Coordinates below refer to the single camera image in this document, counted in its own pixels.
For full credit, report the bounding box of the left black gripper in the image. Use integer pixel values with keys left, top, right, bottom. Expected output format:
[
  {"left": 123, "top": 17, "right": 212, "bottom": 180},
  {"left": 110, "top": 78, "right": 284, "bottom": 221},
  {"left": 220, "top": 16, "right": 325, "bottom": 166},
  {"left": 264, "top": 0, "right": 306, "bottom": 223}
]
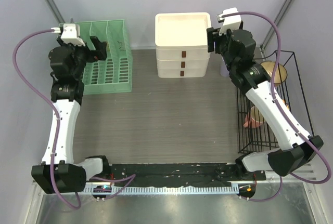
[{"left": 58, "top": 36, "right": 107, "bottom": 79}]

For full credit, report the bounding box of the green file organizer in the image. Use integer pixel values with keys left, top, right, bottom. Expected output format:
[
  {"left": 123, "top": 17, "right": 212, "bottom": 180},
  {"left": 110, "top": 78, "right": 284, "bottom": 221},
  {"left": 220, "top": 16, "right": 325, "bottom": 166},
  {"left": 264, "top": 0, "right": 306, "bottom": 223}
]
[{"left": 77, "top": 20, "right": 133, "bottom": 95}]

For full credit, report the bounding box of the white drawer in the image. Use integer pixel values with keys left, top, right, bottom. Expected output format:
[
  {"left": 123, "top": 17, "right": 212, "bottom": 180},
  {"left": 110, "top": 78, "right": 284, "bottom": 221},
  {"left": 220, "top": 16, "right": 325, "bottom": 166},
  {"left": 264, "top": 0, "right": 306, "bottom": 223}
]
[
  {"left": 158, "top": 68, "right": 207, "bottom": 78},
  {"left": 156, "top": 47, "right": 210, "bottom": 60},
  {"left": 157, "top": 58, "right": 209, "bottom": 70}
]

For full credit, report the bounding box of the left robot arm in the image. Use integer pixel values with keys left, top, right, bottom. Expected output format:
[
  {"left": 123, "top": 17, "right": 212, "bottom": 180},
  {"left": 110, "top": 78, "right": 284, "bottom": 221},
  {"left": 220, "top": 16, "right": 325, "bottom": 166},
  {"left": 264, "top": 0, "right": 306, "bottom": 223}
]
[{"left": 31, "top": 36, "right": 111, "bottom": 194}]

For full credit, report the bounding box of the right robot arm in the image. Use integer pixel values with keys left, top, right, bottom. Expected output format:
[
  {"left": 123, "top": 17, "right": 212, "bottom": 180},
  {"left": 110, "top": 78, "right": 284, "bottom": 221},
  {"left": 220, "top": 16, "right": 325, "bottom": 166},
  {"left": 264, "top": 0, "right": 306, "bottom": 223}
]
[{"left": 207, "top": 28, "right": 324, "bottom": 180}]

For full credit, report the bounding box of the white drawer cabinet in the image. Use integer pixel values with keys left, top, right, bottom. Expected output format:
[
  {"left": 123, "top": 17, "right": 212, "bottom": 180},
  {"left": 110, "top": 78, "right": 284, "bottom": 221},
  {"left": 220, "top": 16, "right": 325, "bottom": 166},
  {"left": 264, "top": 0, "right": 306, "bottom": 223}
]
[{"left": 155, "top": 12, "right": 212, "bottom": 78}]

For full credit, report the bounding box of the purple cup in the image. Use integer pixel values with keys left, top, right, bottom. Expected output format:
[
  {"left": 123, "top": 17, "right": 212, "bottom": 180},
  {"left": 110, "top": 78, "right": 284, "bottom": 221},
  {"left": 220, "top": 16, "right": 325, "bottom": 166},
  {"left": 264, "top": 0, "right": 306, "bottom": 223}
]
[{"left": 220, "top": 59, "right": 229, "bottom": 77}]

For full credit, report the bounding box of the wooden bowl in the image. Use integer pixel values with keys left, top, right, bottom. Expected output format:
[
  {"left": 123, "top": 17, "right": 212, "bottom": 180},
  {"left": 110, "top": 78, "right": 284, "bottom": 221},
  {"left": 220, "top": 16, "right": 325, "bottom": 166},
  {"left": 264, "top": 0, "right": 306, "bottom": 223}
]
[{"left": 260, "top": 61, "right": 288, "bottom": 86}]

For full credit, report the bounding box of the pink cup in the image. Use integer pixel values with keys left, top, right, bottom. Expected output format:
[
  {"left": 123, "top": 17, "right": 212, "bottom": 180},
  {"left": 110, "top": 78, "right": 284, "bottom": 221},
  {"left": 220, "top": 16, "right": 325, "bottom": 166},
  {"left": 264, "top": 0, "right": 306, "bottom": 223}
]
[{"left": 243, "top": 106, "right": 265, "bottom": 128}]

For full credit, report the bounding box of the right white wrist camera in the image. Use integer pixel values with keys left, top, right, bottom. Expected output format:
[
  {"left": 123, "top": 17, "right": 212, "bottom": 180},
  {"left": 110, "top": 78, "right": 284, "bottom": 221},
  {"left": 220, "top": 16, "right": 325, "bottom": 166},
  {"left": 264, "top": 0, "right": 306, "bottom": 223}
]
[{"left": 216, "top": 7, "right": 241, "bottom": 36}]

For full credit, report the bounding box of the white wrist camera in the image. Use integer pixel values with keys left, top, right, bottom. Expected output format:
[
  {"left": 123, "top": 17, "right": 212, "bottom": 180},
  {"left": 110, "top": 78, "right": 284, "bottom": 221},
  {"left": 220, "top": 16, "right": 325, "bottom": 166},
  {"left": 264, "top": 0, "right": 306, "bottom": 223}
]
[
  {"left": 216, "top": 7, "right": 241, "bottom": 36},
  {"left": 51, "top": 23, "right": 86, "bottom": 47}
]

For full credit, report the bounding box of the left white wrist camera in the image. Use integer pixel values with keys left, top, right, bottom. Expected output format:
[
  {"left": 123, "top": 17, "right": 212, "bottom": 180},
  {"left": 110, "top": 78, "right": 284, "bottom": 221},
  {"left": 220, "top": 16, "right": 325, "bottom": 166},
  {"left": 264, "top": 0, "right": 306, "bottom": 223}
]
[{"left": 51, "top": 23, "right": 86, "bottom": 47}]

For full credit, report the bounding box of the black wire rack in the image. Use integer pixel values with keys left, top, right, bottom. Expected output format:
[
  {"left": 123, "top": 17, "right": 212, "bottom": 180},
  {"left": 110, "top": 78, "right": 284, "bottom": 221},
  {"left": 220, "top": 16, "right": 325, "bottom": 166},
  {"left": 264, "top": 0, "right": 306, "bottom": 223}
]
[{"left": 236, "top": 50, "right": 314, "bottom": 154}]

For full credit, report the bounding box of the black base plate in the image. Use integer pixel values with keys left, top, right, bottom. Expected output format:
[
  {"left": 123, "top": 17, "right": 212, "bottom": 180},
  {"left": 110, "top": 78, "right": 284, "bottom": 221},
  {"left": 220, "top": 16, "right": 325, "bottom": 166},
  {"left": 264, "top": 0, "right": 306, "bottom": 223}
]
[{"left": 96, "top": 163, "right": 266, "bottom": 188}]

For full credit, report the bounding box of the white cable duct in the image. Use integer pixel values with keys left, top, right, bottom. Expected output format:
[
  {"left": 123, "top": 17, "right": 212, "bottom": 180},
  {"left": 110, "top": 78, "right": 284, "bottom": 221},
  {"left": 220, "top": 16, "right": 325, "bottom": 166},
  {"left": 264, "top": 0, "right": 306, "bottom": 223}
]
[{"left": 81, "top": 184, "right": 239, "bottom": 195}]

